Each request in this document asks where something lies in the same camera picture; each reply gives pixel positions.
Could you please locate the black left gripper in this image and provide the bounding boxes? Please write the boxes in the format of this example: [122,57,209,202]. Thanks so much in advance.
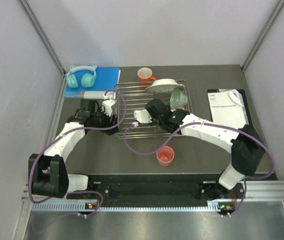
[90,107,119,136]

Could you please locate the mint green ceramic bowl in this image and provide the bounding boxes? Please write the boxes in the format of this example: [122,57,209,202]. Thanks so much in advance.
[170,88,188,109]

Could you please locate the white ceramic plate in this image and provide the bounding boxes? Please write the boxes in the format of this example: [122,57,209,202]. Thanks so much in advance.
[145,78,184,94]

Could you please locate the pink plastic cup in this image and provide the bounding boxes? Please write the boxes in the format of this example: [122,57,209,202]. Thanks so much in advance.
[156,145,175,167]

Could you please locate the steel wire dish rack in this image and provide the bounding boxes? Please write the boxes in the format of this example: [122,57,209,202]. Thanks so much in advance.
[115,79,189,139]

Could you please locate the orange ceramic mug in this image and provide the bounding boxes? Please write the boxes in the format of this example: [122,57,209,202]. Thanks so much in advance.
[137,67,157,82]

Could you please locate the orange bowl white inside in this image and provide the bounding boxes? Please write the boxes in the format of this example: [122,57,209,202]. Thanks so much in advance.
[178,106,188,111]

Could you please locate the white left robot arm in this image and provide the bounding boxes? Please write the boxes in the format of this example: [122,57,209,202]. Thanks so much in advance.
[29,99,118,198]

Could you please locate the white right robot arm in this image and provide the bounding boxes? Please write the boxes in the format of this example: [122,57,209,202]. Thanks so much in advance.
[142,98,265,198]

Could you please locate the teal cat-ear headphones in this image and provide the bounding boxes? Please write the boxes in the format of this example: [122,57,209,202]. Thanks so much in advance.
[66,65,97,89]

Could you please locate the white instruction booklet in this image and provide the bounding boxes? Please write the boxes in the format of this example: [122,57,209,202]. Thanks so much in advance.
[208,88,251,133]

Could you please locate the black clipboard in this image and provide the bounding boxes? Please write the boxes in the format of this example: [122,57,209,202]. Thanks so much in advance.
[207,88,256,138]

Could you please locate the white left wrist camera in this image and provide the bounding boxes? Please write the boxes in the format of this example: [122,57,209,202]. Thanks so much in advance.
[102,91,117,117]

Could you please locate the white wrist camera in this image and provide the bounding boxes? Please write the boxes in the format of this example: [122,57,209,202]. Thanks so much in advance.
[133,109,152,127]
[102,91,117,117]

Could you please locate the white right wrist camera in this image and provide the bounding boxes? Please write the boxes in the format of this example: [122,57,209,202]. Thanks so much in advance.
[133,109,152,127]

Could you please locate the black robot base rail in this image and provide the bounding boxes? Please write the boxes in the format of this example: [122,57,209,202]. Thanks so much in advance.
[67,173,244,208]

